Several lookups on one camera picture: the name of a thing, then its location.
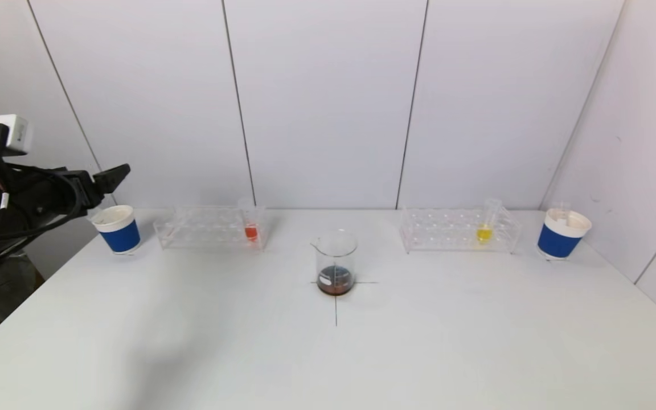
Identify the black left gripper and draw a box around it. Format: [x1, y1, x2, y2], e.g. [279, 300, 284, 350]
[15, 163, 131, 222]

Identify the clear acrylic test tube rack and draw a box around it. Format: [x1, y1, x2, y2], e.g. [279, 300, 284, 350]
[154, 205, 269, 251]
[399, 206, 522, 255]

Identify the test tube with orange-red pigment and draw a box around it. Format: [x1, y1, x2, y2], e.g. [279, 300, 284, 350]
[238, 198, 261, 243]

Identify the clear glass beaker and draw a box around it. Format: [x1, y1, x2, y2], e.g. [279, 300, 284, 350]
[310, 229, 358, 297]

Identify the test tube with yellow pigment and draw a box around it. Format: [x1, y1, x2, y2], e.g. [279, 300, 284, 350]
[475, 198, 502, 245]

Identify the blue and white paper cup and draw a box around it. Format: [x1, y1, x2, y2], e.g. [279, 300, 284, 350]
[91, 204, 142, 255]
[537, 208, 593, 261]

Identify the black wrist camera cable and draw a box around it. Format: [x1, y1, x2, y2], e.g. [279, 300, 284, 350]
[0, 126, 85, 243]

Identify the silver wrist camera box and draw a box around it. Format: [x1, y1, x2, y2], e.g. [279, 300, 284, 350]
[0, 114, 33, 156]

